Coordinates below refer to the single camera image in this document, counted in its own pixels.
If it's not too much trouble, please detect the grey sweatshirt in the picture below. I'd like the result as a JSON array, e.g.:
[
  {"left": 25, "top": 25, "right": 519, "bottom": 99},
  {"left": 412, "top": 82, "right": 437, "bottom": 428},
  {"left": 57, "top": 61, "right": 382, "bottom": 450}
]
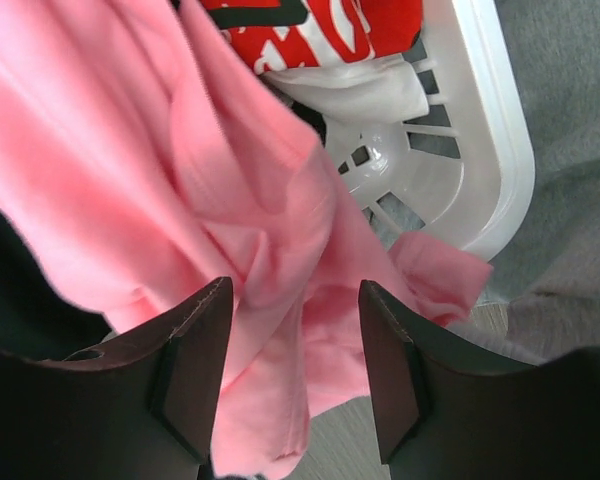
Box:
[{"left": 450, "top": 1, "right": 600, "bottom": 364}]

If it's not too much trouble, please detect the red printed garment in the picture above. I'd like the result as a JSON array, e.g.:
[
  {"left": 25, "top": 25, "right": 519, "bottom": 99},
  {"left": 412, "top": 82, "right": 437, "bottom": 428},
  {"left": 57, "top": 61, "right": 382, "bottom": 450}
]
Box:
[{"left": 202, "top": 0, "right": 423, "bottom": 75}]

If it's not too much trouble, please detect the white laundry basket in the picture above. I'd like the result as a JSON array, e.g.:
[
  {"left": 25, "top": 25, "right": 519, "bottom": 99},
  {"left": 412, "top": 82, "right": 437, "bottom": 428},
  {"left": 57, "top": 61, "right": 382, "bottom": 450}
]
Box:
[{"left": 320, "top": 1, "right": 535, "bottom": 260}]

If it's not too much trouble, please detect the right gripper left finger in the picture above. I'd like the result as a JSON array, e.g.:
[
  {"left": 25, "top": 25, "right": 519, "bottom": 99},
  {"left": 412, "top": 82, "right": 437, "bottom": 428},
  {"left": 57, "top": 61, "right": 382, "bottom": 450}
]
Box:
[{"left": 0, "top": 277, "right": 233, "bottom": 479}]

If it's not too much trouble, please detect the white garment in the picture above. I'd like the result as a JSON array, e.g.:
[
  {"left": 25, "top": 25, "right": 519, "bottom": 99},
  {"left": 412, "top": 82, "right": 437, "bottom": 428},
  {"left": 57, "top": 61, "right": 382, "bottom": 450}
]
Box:
[{"left": 265, "top": 55, "right": 429, "bottom": 123}]

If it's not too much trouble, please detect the black garment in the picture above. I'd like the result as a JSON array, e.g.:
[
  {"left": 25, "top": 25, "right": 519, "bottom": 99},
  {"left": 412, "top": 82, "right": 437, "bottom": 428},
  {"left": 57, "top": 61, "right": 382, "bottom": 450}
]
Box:
[{"left": 0, "top": 213, "right": 111, "bottom": 360}]

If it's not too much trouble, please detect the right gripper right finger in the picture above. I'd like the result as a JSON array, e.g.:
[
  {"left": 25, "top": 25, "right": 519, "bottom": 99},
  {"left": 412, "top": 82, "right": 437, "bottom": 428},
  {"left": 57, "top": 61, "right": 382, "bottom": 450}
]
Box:
[{"left": 359, "top": 281, "right": 600, "bottom": 479}]

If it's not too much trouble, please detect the pink t shirt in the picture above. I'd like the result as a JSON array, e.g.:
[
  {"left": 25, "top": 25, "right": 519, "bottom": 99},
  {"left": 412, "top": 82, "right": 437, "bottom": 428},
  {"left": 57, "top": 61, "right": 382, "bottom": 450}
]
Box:
[{"left": 0, "top": 1, "right": 491, "bottom": 479}]

